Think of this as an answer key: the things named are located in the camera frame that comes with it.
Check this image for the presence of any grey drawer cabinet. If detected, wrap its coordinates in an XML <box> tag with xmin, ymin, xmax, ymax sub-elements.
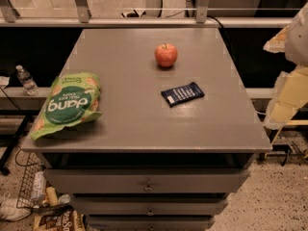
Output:
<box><xmin>20</xmin><ymin>27</ymin><xmax>273</xmax><ymax>231</ymax></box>

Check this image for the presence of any dark blue snack bar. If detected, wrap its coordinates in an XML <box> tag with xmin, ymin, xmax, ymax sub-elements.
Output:
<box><xmin>161</xmin><ymin>82</ymin><xmax>205</xmax><ymax>108</ymax></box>

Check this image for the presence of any black cable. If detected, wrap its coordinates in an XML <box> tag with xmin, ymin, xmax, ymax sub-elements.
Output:
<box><xmin>206</xmin><ymin>15</ymin><xmax>239</xmax><ymax>69</ymax></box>

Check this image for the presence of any yellow metal frame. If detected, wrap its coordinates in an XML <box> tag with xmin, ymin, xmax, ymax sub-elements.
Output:
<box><xmin>269</xmin><ymin>119</ymin><xmax>308</xmax><ymax>157</ymax></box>

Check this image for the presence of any green rice chip bag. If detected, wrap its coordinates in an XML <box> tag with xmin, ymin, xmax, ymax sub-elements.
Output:
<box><xmin>30</xmin><ymin>72</ymin><xmax>101</xmax><ymax>141</ymax></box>

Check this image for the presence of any wire basket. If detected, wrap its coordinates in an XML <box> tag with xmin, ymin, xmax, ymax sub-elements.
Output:
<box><xmin>16</xmin><ymin>153</ymin><xmax>70</xmax><ymax>213</ymax></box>

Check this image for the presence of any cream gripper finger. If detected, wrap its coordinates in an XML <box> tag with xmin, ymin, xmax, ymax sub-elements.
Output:
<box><xmin>263</xmin><ymin>26</ymin><xmax>289</xmax><ymax>53</ymax></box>
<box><xmin>264</xmin><ymin>66</ymin><xmax>308</xmax><ymax>130</ymax></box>

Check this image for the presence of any red apple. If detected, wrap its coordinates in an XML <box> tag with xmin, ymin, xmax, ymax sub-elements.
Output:
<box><xmin>154</xmin><ymin>43</ymin><xmax>178</xmax><ymax>67</ymax></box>

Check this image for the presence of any grey drawer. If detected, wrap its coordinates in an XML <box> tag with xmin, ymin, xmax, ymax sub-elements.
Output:
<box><xmin>87</xmin><ymin>216</ymin><xmax>215</xmax><ymax>231</ymax></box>
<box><xmin>71</xmin><ymin>194</ymin><xmax>228</xmax><ymax>216</ymax></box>
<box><xmin>44</xmin><ymin>168</ymin><xmax>249</xmax><ymax>193</ymax></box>

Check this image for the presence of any middle grey drawer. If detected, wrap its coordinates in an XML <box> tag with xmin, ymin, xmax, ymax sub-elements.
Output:
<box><xmin>71</xmin><ymin>194</ymin><xmax>228</xmax><ymax>216</ymax></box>

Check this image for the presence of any brown snack bag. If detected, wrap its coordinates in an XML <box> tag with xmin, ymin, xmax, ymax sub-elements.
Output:
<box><xmin>33</xmin><ymin>210</ymin><xmax>86</xmax><ymax>231</ymax></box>

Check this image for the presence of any clear plastic water bottle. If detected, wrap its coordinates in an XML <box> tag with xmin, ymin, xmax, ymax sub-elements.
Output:
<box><xmin>15</xmin><ymin>65</ymin><xmax>39</xmax><ymax>96</ymax></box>

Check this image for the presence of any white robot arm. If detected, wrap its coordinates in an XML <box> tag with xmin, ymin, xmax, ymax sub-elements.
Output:
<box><xmin>263</xmin><ymin>5</ymin><xmax>308</xmax><ymax>130</ymax></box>

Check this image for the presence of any top grey drawer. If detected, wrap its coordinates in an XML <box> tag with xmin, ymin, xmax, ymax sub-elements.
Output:
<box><xmin>44</xmin><ymin>168</ymin><xmax>249</xmax><ymax>193</ymax></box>

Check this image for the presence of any bottom grey drawer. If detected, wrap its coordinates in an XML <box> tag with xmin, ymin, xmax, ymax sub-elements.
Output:
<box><xmin>87</xmin><ymin>216</ymin><xmax>215</xmax><ymax>231</ymax></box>

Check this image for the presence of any white shoe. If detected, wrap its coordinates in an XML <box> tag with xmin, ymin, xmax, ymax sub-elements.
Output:
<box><xmin>0</xmin><ymin>198</ymin><xmax>31</xmax><ymax>221</ymax></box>

